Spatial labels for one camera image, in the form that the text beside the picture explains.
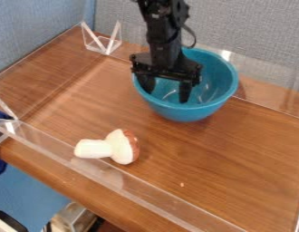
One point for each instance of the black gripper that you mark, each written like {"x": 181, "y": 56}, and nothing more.
{"x": 177, "y": 69}

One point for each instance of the blue plastic bowl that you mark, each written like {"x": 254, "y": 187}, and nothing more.
{"x": 208, "y": 96}

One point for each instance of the white brown toy mushroom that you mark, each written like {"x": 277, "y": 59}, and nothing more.
{"x": 119, "y": 147}

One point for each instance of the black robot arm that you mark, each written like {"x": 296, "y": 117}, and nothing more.
{"x": 165, "y": 17}

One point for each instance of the clear acrylic back barrier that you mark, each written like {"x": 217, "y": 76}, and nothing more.
{"x": 268, "y": 84}

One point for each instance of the clear acrylic barrier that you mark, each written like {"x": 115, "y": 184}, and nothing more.
{"x": 131, "y": 188}
{"x": 268, "y": 84}

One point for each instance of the clear acrylic front barrier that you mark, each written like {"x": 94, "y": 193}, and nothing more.
{"x": 131, "y": 188}

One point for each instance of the black white device corner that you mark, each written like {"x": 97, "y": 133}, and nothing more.
{"x": 9, "y": 224}

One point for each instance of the clear acrylic corner bracket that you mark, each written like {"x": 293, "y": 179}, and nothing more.
{"x": 99, "y": 43}

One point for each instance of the metal table leg frame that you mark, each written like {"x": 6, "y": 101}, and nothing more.
{"x": 73, "y": 219}

